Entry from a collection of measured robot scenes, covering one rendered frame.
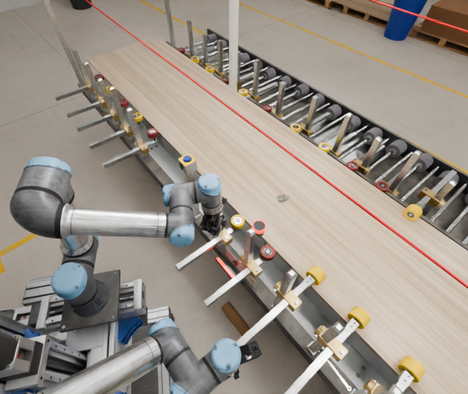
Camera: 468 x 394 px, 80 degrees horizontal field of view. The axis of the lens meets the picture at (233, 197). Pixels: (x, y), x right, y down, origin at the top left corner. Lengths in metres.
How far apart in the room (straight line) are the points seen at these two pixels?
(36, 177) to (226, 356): 0.68
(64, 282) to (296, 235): 1.10
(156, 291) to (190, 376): 1.67
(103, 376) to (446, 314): 1.45
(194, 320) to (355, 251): 1.31
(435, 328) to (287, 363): 1.04
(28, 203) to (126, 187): 2.29
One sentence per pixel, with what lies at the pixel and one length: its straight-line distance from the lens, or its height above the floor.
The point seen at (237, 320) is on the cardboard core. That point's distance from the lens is 2.22.
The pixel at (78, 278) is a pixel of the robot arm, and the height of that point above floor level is 1.27.
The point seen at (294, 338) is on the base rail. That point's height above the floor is 0.70.
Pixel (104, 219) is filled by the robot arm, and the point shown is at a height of 1.60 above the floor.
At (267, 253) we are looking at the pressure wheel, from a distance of 1.50.
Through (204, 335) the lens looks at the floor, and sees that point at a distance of 2.29.
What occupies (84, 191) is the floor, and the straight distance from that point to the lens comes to 3.24.
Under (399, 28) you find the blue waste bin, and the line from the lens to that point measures 6.53.
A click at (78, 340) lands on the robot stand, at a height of 0.95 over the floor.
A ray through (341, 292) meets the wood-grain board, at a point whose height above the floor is 0.90.
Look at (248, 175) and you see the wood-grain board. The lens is 1.81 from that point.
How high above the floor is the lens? 2.24
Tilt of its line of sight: 52 degrees down
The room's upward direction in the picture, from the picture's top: 1 degrees clockwise
